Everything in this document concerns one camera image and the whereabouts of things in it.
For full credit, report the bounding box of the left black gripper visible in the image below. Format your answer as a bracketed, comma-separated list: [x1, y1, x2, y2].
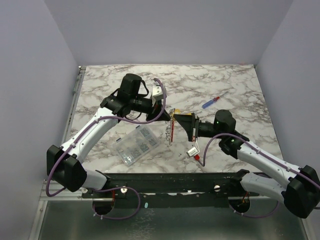
[130, 95, 171, 123]

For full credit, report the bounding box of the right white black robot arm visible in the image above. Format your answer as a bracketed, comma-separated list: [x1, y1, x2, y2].
[173, 109, 320, 219]

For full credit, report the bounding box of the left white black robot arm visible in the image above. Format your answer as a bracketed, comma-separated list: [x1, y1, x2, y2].
[45, 73, 170, 198]

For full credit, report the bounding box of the clear plastic screw box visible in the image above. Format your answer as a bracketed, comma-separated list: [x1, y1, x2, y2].
[113, 124, 160, 166]

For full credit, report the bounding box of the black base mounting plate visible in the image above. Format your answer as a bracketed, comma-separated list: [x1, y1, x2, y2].
[82, 169, 248, 209]

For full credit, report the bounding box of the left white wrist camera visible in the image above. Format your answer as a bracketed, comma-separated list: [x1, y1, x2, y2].
[150, 85, 164, 104]

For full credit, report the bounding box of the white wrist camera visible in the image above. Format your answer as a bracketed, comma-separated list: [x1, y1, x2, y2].
[186, 139, 200, 161]
[150, 85, 164, 104]

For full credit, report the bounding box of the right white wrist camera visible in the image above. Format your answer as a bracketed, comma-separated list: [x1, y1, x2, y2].
[186, 139, 200, 161]

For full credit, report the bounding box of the blue handled screwdriver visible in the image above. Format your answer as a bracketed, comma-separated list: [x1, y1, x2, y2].
[201, 91, 229, 109]

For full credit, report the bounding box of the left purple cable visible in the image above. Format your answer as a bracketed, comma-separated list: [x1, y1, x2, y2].
[46, 77, 167, 221]

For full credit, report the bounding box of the aluminium left side rail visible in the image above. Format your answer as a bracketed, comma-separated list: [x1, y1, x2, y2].
[65, 65, 87, 132]

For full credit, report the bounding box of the aluminium rail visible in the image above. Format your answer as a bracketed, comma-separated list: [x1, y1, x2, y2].
[39, 178, 305, 201]
[65, 65, 87, 132]

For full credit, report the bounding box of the aluminium front rail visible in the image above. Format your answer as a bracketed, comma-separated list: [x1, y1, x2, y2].
[39, 178, 305, 201]

